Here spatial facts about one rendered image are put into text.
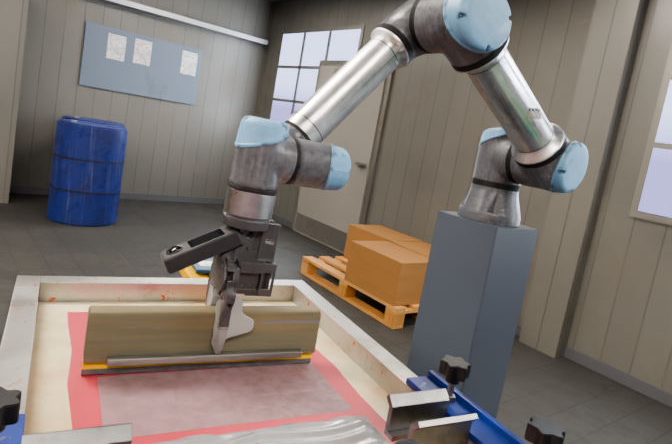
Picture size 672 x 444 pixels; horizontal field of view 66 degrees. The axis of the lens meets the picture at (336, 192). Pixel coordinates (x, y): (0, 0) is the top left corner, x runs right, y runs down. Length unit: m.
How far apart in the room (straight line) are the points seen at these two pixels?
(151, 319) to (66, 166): 4.82
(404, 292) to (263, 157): 3.24
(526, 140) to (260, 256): 0.62
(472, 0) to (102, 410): 0.83
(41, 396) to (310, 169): 0.47
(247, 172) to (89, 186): 4.82
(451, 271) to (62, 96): 6.07
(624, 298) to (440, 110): 2.27
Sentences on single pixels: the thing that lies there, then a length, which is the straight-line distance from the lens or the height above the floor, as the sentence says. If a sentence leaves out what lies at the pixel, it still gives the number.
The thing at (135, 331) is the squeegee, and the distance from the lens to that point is 0.82.
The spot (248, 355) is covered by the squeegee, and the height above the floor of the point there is 0.99.
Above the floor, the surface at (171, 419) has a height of 0.95.
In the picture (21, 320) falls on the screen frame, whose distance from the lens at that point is 0.94.
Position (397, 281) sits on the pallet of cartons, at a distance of 3.86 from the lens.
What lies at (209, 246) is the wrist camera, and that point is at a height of 1.16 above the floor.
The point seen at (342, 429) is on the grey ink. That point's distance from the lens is 0.77.
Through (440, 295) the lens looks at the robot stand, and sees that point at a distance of 1.34.
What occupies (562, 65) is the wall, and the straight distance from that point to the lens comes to 4.49.
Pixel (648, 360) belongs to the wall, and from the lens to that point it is 4.15.
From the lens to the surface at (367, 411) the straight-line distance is 0.84.
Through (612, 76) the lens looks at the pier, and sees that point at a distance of 4.14.
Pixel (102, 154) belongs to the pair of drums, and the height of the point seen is 0.73.
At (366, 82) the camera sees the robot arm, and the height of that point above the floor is 1.45.
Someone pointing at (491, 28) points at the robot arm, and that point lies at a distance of 0.98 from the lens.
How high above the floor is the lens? 1.36
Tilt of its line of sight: 7 degrees down
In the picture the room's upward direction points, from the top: 10 degrees clockwise
